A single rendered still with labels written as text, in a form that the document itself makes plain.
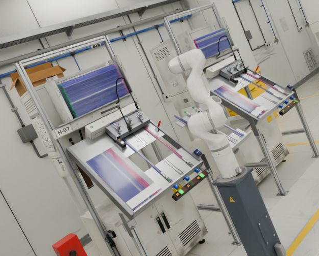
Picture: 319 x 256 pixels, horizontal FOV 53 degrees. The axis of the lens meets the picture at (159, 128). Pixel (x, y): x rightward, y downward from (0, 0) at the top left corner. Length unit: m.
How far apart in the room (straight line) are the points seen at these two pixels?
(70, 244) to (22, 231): 1.85
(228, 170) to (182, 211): 0.86
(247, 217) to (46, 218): 2.49
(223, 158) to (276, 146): 1.80
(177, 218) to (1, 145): 2.07
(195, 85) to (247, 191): 0.68
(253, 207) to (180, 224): 0.84
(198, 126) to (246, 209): 0.54
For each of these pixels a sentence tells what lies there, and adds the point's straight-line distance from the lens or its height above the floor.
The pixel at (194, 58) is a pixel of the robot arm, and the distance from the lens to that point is 1.91.
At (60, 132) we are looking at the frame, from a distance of 2.34.
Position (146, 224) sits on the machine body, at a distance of 2.44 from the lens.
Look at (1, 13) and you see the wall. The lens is 4.15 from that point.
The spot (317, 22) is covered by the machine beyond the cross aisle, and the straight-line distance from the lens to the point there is 6.31.
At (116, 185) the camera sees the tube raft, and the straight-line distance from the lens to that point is 2.12.
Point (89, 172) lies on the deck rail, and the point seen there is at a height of 1.02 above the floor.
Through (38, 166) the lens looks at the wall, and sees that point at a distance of 3.81.
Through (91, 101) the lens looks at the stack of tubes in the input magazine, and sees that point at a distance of 2.43.
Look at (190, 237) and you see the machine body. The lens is 2.72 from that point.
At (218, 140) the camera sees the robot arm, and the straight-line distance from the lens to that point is 1.83.
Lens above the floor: 1.39
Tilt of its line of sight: 8 degrees down
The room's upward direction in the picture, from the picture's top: 25 degrees counter-clockwise
